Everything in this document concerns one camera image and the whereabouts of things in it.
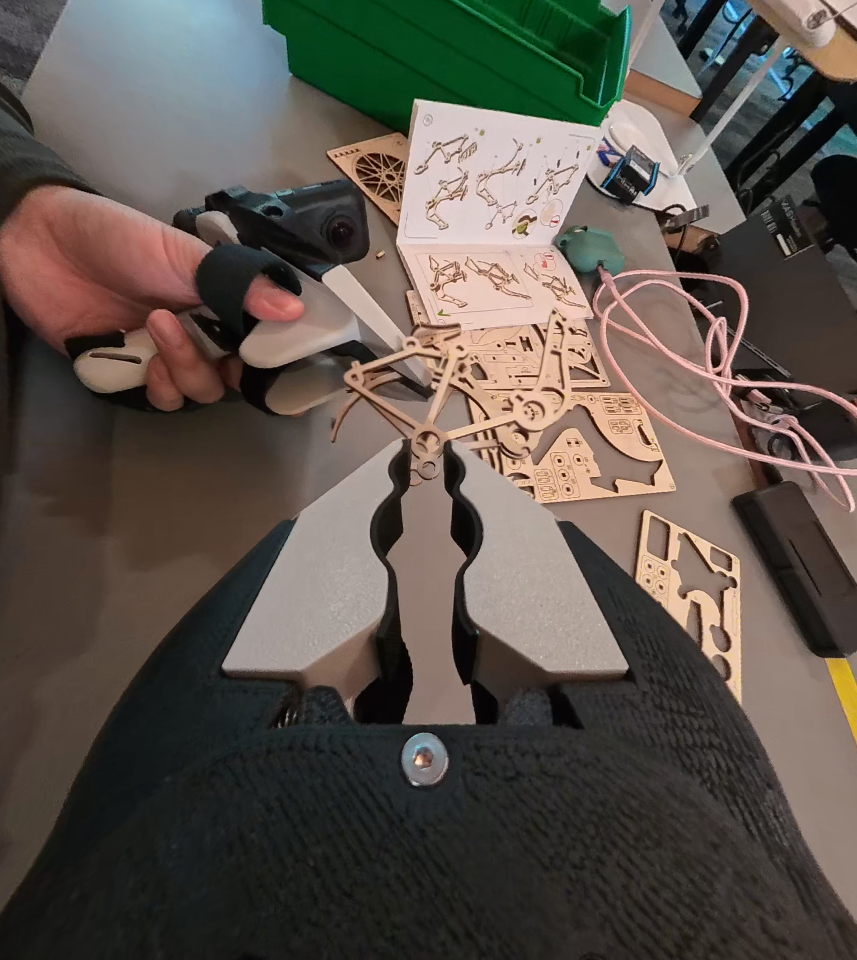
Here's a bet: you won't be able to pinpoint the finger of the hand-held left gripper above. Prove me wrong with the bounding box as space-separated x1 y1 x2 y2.
318 264 431 393
267 352 400 418

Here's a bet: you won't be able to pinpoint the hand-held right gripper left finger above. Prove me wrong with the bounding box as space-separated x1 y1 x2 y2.
222 438 411 723

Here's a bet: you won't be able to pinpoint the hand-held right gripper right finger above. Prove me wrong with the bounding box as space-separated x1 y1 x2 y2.
442 442 630 723

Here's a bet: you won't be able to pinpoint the wooden bicycle triangle frame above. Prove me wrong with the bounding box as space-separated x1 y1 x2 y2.
344 322 542 490

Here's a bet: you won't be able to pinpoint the wooden bicycle fender fork part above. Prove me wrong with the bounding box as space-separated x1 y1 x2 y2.
329 311 574 481

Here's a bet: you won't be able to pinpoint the narrow wooden parts sheet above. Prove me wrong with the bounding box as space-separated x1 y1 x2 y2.
634 510 743 704

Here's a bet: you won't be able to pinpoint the wooden parts sheet large cutout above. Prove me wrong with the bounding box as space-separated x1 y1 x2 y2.
466 390 677 502

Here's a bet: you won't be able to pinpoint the wooden parts sheet curved cutouts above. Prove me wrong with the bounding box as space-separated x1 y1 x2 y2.
406 288 614 393

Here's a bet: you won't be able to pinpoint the person's left hand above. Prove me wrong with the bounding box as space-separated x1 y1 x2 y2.
0 191 307 414

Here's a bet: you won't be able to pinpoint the wooden spoked wheel sheet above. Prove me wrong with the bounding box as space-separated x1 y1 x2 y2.
325 133 412 226

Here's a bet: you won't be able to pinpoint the white instruction booklet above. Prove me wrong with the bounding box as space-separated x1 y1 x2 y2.
396 99 604 333

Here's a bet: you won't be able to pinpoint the green plastic bin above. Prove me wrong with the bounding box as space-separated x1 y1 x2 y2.
262 0 634 126

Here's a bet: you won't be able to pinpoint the teal frog toy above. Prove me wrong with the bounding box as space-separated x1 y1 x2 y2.
553 223 627 276

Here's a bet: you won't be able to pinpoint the black rectangular power bank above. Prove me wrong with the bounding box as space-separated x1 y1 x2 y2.
731 481 857 660

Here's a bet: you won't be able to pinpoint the blue black small device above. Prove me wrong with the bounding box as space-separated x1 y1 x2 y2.
598 145 664 205

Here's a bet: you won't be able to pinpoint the white lamp base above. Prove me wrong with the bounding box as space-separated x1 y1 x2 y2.
599 99 701 216

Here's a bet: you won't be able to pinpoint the black cardboard box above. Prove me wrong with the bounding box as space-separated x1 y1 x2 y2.
704 196 857 393

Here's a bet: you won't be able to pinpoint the pink cable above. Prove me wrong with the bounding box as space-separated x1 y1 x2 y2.
591 266 857 513

